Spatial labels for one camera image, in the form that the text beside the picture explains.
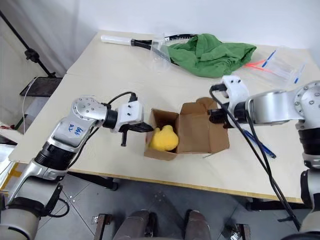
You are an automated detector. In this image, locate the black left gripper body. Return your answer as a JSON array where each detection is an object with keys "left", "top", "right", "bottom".
[{"left": 119, "top": 121, "right": 145, "bottom": 135}]

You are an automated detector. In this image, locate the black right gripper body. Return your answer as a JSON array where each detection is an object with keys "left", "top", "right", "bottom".
[{"left": 207, "top": 108, "right": 233, "bottom": 129}]

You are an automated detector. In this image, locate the yellow plush item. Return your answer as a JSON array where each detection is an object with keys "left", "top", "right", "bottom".
[{"left": 148, "top": 125, "right": 180, "bottom": 152}]

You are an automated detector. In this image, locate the brown cardboard box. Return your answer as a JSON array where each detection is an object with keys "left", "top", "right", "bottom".
[{"left": 143, "top": 97, "right": 231, "bottom": 161}]

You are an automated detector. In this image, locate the blue pen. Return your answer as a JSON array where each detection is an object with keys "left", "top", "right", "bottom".
[{"left": 242, "top": 130, "right": 277, "bottom": 159}]

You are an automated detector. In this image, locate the green cloth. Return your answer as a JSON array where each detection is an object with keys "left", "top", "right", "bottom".
[{"left": 166, "top": 33, "right": 258, "bottom": 79}]

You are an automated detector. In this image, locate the orange plastic strip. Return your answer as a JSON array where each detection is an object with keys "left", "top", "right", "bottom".
[{"left": 243, "top": 59, "right": 267, "bottom": 71}]

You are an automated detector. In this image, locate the clear plastic cup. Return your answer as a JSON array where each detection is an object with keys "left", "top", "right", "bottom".
[{"left": 150, "top": 31, "right": 174, "bottom": 73}]

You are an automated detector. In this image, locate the clear blue-zip plastic bag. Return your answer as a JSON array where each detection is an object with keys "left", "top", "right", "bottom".
[{"left": 261, "top": 46, "right": 309, "bottom": 87}]

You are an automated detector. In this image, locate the dark rounded shape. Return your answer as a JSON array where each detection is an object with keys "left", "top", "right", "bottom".
[
  {"left": 184, "top": 209, "right": 212, "bottom": 240},
  {"left": 116, "top": 210, "right": 157, "bottom": 240}
]

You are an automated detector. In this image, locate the black light stand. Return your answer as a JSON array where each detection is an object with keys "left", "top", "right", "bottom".
[{"left": 0, "top": 9, "right": 63, "bottom": 79}]

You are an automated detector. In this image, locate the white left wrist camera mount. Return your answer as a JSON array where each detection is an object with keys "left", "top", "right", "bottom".
[{"left": 114, "top": 101, "right": 145, "bottom": 134}]

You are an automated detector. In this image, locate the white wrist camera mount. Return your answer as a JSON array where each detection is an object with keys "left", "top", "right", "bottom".
[
  {"left": 221, "top": 75, "right": 250, "bottom": 114},
  {"left": 114, "top": 101, "right": 145, "bottom": 134}
]

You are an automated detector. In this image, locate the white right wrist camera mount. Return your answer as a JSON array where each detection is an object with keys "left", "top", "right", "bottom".
[{"left": 221, "top": 75, "right": 250, "bottom": 114}]

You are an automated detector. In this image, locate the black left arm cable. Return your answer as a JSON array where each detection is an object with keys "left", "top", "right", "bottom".
[{"left": 66, "top": 91, "right": 138, "bottom": 169}]

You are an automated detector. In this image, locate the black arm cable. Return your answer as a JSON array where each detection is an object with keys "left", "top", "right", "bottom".
[
  {"left": 66, "top": 91, "right": 138, "bottom": 169},
  {"left": 209, "top": 83, "right": 302, "bottom": 231}
]

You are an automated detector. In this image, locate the black table leg frame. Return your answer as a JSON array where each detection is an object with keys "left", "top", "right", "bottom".
[
  {"left": 66, "top": 171, "right": 119, "bottom": 192},
  {"left": 246, "top": 197, "right": 309, "bottom": 211}
]

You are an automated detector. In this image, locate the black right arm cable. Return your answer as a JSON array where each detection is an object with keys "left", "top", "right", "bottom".
[{"left": 209, "top": 83, "right": 302, "bottom": 231}]

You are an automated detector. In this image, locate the black white-handled racket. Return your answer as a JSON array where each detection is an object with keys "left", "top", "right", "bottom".
[{"left": 100, "top": 33, "right": 201, "bottom": 67}]

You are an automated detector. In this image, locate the black floor cable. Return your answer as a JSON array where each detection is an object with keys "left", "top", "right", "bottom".
[{"left": 46, "top": 196, "right": 71, "bottom": 218}]

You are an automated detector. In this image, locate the brown metal bracket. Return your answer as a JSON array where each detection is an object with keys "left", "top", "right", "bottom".
[
  {"left": 234, "top": 223, "right": 252, "bottom": 240},
  {"left": 94, "top": 213, "right": 113, "bottom": 240}
]

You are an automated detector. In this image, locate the white thin cable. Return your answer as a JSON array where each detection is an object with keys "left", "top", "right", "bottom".
[{"left": 21, "top": 76, "right": 41, "bottom": 126}]

